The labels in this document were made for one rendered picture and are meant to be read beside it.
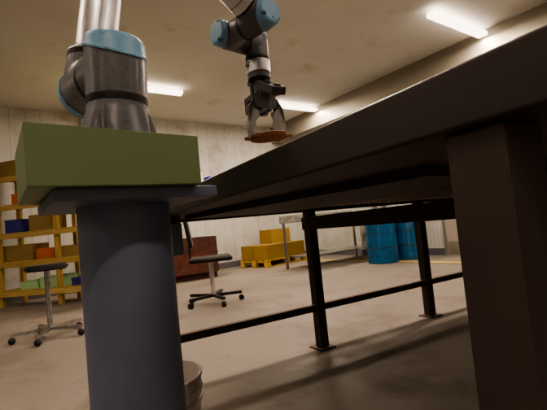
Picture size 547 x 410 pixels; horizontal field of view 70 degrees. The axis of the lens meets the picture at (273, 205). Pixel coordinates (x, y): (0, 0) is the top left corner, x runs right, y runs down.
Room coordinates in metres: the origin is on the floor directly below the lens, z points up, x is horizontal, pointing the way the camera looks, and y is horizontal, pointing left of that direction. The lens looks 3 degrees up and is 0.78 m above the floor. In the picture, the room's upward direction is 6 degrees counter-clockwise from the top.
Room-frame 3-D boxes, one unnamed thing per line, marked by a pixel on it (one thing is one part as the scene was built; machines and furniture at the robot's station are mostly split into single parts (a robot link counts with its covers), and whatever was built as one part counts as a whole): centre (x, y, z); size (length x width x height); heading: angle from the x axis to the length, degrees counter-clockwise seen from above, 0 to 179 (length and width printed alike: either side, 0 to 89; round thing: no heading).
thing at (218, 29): (1.12, 0.07, 1.35); 0.11 x 0.11 x 0.08; 43
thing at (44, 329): (3.51, 2.10, 0.32); 0.61 x 0.58 x 0.64; 29
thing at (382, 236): (6.75, -2.02, 0.39); 1.06 x 0.64 x 0.77; 126
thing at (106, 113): (0.76, 0.29, 1.01); 0.15 x 0.15 x 0.10
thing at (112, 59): (0.77, 0.29, 1.13); 0.13 x 0.12 x 0.14; 43
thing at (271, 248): (8.32, 0.09, 0.36); 1.34 x 0.98 x 0.72; 126
